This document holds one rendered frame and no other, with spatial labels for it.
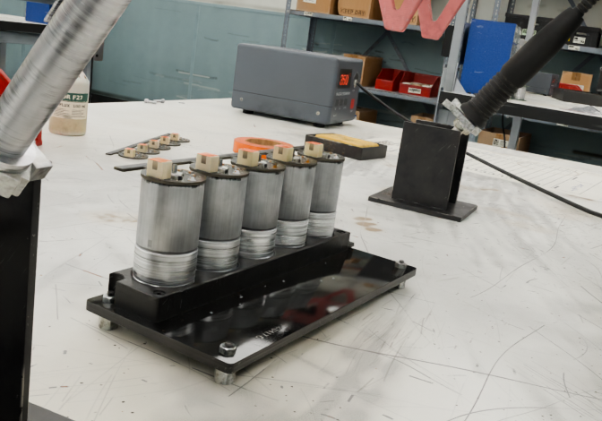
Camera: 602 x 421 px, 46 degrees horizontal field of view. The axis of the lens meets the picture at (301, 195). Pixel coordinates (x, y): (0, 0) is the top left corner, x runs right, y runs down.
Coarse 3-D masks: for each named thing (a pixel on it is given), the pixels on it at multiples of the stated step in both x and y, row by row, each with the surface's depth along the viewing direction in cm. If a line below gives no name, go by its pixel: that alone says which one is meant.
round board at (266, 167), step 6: (234, 162) 31; (270, 162) 33; (276, 162) 33; (246, 168) 31; (252, 168) 31; (258, 168) 31; (264, 168) 31; (270, 168) 31; (276, 168) 31; (282, 168) 32
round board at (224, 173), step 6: (192, 168) 29; (222, 168) 29; (228, 168) 30; (234, 168) 30; (240, 168) 30; (204, 174) 29; (210, 174) 29; (216, 174) 29; (222, 174) 29; (228, 174) 29; (234, 174) 29; (240, 174) 29; (246, 174) 29
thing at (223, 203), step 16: (208, 176) 29; (208, 192) 29; (224, 192) 29; (240, 192) 29; (208, 208) 29; (224, 208) 29; (240, 208) 30; (208, 224) 29; (224, 224) 29; (240, 224) 30; (208, 240) 29; (224, 240) 29; (208, 256) 29; (224, 256) 30
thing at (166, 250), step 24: (144, 192) 27; (168, 192) 26; (192, 192) 27; (144, 216) 27; (168, 216) 26; (192, 216) 27; (144, 240) 27; (168, 240) 27; (192, 240) 27; (144, 264) 27; (168, 264) 27; (192, 264) 28
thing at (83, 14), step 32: (64, 0) 14; (96, 0) 14; (128, 0) 14; (64, 32) 14; (96, 32) 15; (32, 64) 15; (64, 64) 15; (32, 96) 15; (0, 128) 16; (32, 128) 16; (0, 160) 16; (32, 160) 16
